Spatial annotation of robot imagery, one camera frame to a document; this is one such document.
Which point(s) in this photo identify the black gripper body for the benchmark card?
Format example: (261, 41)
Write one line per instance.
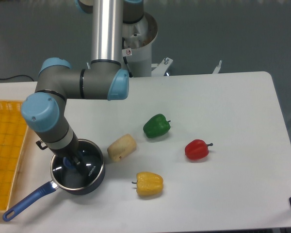
(68, 148)

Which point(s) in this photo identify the glass pot lid blue knob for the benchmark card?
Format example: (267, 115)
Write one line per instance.
(93, 170)

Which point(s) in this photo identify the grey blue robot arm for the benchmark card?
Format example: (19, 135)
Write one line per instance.
(44, 110)

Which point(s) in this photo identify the dark blue saucepan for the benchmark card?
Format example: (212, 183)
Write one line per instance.
(46, 189)

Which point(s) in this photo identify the beige bread roll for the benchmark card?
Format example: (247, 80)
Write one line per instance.
(121, 148)

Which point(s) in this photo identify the yellow woven basket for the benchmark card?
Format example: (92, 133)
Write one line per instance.
(13, 138)

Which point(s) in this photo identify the yellow bell pepper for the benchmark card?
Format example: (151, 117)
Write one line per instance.
(148, 184)

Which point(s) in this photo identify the green bell pepper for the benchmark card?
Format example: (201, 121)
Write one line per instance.
(157, 126)

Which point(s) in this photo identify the red bell pepper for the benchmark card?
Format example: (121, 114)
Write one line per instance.
(197, 149)

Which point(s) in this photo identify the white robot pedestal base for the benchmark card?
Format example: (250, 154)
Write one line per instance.
(140, 55)

